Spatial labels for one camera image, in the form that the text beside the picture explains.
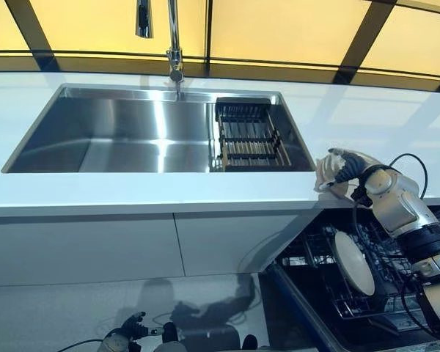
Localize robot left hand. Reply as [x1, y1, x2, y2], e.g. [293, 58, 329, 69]
[119, 311, 165, 342]

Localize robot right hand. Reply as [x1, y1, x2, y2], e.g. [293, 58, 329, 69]
[320, 147, 377, 191]

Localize white glossy cabinet door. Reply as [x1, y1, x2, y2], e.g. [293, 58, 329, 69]
[0, 214, 188, 287]
[172, 210, 312, 278]

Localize black sink dish rack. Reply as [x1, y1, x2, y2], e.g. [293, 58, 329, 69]
[214, 97, 294, 172]

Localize stainless steel sink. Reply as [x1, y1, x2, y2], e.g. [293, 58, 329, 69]
[1, 82, 316, 174]

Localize chrome pull-down faucet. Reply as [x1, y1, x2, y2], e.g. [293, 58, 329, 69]
[134, 0, 186, 103]

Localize thin floor cable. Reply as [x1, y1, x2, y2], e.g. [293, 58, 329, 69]
[95, 304, 169, 338]

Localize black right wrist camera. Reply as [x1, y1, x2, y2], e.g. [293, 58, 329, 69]
[350, 185, 373, 208]

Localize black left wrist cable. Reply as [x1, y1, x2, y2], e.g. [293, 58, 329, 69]
[56, 339, 106, 352]

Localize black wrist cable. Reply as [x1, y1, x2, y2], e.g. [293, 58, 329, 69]
[56, 339, 106, 352]
[351, 153, 440, 337]

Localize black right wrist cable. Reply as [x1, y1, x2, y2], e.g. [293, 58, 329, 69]
[351, 153, 440, 337]

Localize wire dishwasher rack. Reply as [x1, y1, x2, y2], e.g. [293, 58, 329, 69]
[300, 210, 440, 320]

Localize yellow window with dark frame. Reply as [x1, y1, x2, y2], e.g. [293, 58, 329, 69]
[0, 0, 440, 95]

